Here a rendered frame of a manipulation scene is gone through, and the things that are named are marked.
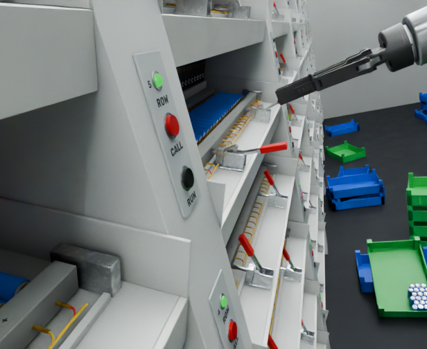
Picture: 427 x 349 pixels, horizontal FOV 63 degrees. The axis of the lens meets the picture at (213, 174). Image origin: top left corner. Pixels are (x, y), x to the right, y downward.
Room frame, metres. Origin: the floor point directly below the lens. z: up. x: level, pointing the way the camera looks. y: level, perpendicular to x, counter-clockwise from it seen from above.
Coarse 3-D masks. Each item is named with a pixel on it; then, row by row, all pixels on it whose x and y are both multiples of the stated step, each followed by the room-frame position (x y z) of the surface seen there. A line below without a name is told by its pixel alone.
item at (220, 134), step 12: (252, 96) 0.82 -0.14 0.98; (240, 108) 0.70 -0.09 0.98; (228, 120) 0.61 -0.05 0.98; (240, 120) 0.65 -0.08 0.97; (216, 132) 0.54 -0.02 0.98; (228, 132) 0.58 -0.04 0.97; (240, 132) 0.59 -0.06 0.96; (204, 144) 0.48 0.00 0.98; (216, 144) 0.50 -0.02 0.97; (204, 156) 0.44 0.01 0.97; (204, 168) 0.42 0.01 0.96
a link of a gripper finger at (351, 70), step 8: (352, 64) 0.60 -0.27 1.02; (360, 64) 0.59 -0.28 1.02; (328, 72) 0.63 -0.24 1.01; (336, 72) 0.61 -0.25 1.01; (344, 72) 0.60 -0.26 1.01; (352, 72) 0.60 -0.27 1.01; (360, 72) 0.59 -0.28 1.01; (368, 72) 0.58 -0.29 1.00; (328, 80) 0.62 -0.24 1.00; (336, 80) 0.61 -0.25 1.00; (344, 80) 0.60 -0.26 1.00; (320, 88) 0.63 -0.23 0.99
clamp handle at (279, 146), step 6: (270, 144) 0.45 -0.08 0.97; (276, 144) 0.44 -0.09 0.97; (282, 144) 0.43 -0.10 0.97; (234, 150) 0.46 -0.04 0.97; (246, 150) 0.46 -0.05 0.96; (252, 150) 0.45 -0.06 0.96; (258, 150) 0.44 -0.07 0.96; (264, 150) 0.44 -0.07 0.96; (270, 150) 0.44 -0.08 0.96; (276, 150) 0.43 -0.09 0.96
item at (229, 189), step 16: (224, 80) 0.91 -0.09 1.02; (240, 80) 0.90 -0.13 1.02; (256, 96) 0.87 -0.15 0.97; (272, 96) 0.87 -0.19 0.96; (272, 112) 0.78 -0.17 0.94; (256, 128) 0.65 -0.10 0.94; (272, 128) 0.72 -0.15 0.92; (240, 144) 0.56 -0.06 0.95; (256, 144) 0.56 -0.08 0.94; (256, 160) 0.52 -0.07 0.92; (208, 176) 0.43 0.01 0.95; (224, 176) 0.43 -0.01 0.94; (240, 176) 0.43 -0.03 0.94; (224, 192) 0.30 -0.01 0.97; (240, 192) 0.40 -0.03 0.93; (224, 208) 0.35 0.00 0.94; (240, 208) 0.41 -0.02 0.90; (224, 224) 0.32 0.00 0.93; (224, 240) 0.33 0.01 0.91
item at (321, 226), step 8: (320, 224) 1.52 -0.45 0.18; (320, 232) 1.51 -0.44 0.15; (320, 240) 1.44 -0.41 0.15; (320, 248) 1.35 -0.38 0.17; (320, 256) 1.32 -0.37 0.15; (320, 264) 1.27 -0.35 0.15; (320, 272) 1.21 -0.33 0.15; (320, 280) 1.16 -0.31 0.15; (320, 288) 1.10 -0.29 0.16; (328, 312) 0.95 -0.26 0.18
